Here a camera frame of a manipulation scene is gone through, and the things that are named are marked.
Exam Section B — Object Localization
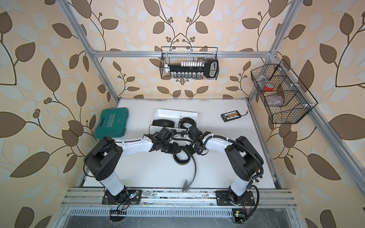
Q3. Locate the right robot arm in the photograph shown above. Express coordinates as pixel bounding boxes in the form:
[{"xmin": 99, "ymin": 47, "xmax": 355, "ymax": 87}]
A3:
[{"xmin": 187, "ymin": 125, "xmax": 264, "ymax": 197}]

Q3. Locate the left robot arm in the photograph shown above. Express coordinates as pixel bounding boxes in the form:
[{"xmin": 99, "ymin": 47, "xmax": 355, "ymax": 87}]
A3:
[{"xmin": 84, "ymin": 127, "xmax": 180, "ymax": 197}]

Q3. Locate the white divided storage box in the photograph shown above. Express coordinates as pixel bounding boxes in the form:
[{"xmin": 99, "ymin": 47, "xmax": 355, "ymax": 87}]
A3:
[{"xmin": 153, "ymin": 109, "xmax": 198, "ymax": 132}]

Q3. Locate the black parallel charging board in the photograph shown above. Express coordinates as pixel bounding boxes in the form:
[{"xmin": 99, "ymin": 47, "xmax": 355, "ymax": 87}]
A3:
[{"xmin": 221, "ymin": 110, "xmax": 249, "ymax": 122}]

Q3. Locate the green tool case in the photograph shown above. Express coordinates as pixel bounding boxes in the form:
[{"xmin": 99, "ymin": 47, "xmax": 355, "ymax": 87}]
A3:
[{"xmin": 94, "ymin": 107, "xmax": 129, "ymax": 139}]

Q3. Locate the black socket holder set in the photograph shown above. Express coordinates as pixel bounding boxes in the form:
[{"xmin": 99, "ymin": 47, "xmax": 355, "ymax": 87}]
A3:
[{"xmin": 160, "ymin": 59, "xmax": 219, "ymax": 80}]

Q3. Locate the red item in basket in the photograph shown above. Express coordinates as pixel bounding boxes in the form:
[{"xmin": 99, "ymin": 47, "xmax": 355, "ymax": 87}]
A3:
[{"xmin": 264, "ymin": 83, "xmax": 275, "ymax": 92}]

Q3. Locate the aluminium frame post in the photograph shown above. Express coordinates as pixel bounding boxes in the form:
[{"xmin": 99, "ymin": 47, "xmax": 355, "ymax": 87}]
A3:
[{"xmin": 56, "ymin": 0, "xmax": 120, "ymax": 107}]

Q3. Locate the black corrugated cable conduit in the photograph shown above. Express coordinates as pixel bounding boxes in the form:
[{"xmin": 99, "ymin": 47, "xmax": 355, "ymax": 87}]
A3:
[{"xmin": 171, "ymin": 129, "xmax": 264, "ymax": 221}]

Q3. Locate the back wire basket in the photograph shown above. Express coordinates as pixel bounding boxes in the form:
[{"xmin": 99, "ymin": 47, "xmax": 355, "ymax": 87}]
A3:
[{"xmin": 159, "ymin": 46, "xmax": 219, "ymax": 80}]

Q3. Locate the wire basket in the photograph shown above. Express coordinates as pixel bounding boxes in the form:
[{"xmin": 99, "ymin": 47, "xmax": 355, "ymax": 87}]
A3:
[
  {"xmin": 159, "ymin": 46, "xmax": 219, "ymax": 80},
  {"xmin": 251, "ymin": 60, "xmax": 318, "ymax": 124}
]

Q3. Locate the right wire basket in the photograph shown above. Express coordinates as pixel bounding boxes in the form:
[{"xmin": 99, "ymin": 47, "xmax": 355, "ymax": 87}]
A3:
[{"xmin": 251, "ymin": 60, "xmax": 318, "ymax": 124}]

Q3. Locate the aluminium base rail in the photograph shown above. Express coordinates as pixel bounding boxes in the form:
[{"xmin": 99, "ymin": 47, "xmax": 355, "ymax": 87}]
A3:
[{"xmin": 61, "ymin": 188, "xmax": 298, "ymax": 209}]

